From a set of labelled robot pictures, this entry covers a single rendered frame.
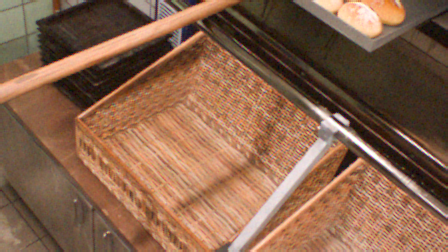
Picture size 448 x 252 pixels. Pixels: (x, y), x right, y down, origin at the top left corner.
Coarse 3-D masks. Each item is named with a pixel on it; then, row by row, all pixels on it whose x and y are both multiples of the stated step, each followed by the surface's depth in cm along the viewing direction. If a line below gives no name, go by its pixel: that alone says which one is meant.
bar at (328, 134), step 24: (168, 0) 134; (216, 24) 128; (240, 48) 123; (264, 72) 120; (288, 96) 117; (336, 120) 112; (360, 144) 108; (312, 168) 115; (384, 168) 106; (288, 192) 114; (408, 192) 104; (432, 192) 102; (264, 216) 115; (240, 240) 115
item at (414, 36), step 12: (420, 24) 136; (432, 24) 137; (408, 36) 137; (420, 36) 135; (432, 36) 134; (444, 36) 134; (420, 48) 136; (432, 48) 134; (444, 48) 132; (444, 60) 133
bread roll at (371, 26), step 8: (344, 8) 130; (352, 8) 128; (360, 8) 128; (368, 8) 128; (344, 16) 129; (352, 16) 128; (360, 16) 127; (368, 16) 127; (376, 16) 127; (352, 24) 128; (360, 24) 127; (368, 24) 127; (376, 24) 127; (368, 32) 128; (376, 32) 128
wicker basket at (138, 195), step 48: (192, 48) 183; (144, 96) 181; (192, 96) 194; (240, 96) 181; (96, 144) 163; (144, 144) 182; (192, 144) 184; (240, 144) 185; (336, 144) 162; (144, 192) 153; (192, 192) 171; (240, 192) 173; (192, 240) 144
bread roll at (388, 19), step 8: (368, 0) 134; (376, 0) 133; (384, 0) 132; (392, 0) 132; (376, 8) 133; (384, 8) 132; (392, 8) 131; (400, 8) 132; (384, 16) 132; (392, 16) 132; (400, 16) 132; (392, 24) 133
